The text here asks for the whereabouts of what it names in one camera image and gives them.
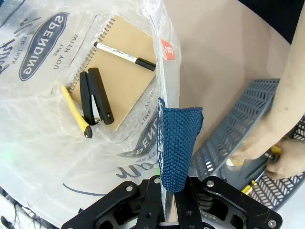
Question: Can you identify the person's right hand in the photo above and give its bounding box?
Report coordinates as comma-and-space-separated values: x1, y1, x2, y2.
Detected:
230, 133, 305, 180

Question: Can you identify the yellow black small tool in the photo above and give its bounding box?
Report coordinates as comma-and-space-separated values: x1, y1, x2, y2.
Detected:
268, 145, 283, 164

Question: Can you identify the person's right forearm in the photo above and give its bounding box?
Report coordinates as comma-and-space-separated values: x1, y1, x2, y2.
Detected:
261, 14, 305, 144

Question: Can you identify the yellow utility knife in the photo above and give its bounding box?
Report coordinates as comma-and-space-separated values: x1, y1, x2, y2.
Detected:
61, 84, 93, 138

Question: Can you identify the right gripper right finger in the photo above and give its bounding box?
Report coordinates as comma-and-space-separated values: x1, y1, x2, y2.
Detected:
175, 176, 283, 229

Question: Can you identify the yellow pen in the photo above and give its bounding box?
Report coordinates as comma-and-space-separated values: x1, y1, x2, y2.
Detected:
241, 180, 257, 195

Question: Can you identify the kraft spiral notebook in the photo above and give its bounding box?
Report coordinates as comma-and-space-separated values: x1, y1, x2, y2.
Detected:
64, 15, 158, 132

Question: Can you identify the white marker black cap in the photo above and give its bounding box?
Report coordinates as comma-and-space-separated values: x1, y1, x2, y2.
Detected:
93, 42, 157, 72

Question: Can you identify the clear navy-handled shopping bag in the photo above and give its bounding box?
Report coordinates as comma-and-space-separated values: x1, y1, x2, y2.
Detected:
0, 0, 204, 229

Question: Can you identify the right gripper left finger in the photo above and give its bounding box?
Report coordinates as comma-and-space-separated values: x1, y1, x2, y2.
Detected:
61, 176, 165, 229

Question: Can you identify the black stapler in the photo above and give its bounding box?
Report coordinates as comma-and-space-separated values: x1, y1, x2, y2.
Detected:
79, 67, 115, 125

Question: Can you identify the grey plastic basket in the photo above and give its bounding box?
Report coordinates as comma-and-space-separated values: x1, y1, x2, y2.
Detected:
188, 78, 305, 213

